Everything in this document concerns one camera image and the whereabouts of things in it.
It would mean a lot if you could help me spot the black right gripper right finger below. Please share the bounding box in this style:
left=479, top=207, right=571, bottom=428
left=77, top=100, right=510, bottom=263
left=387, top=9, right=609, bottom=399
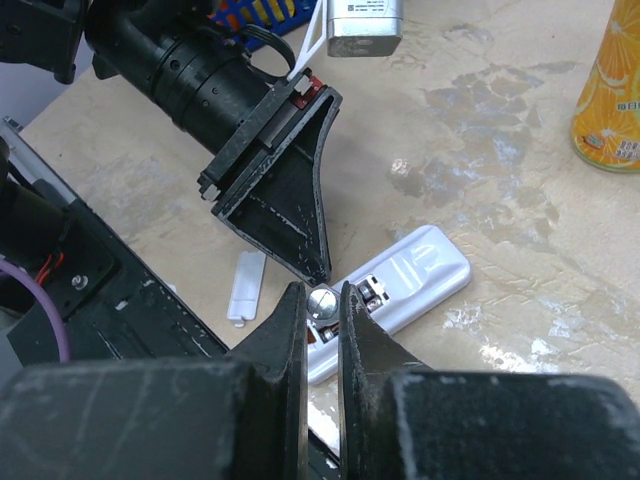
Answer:
left=338, top=283, right=639, bottom=479

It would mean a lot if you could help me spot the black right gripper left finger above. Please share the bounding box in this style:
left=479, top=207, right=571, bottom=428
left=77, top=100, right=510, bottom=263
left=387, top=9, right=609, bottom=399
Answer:
left=1, top=282, right=308, bottom=479

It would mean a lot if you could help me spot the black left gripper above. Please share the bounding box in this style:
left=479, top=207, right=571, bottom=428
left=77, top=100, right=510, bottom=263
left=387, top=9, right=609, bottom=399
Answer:
left=85, top=1, right=342, bottom=285

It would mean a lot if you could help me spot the white battery compartment cover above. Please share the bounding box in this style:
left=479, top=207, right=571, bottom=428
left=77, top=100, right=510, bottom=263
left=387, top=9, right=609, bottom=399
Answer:
left=227, top=251, right=266, bottom=328

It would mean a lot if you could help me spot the white remote control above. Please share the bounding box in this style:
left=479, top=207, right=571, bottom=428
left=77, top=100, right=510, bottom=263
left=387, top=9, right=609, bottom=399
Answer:
left=307, top=225, right=471, bottom=385

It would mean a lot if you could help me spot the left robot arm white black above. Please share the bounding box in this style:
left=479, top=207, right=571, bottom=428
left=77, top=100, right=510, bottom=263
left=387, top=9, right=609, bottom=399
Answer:
left=1, top=1, right=342, bottom=286

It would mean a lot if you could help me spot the blue plastic basket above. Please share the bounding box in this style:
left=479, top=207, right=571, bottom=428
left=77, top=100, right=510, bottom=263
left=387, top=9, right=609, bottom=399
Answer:
left=209, top=0, right=316, bottom=36

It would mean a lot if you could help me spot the orange juice bottle green label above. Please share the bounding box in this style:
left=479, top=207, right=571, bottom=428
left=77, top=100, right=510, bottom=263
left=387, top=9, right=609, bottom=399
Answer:
left=570, top=0, right=639, bottom=173

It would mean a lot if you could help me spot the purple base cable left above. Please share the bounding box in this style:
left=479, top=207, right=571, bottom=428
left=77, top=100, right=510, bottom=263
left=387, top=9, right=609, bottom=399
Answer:
left=0, top=257, right=71, bottom=364

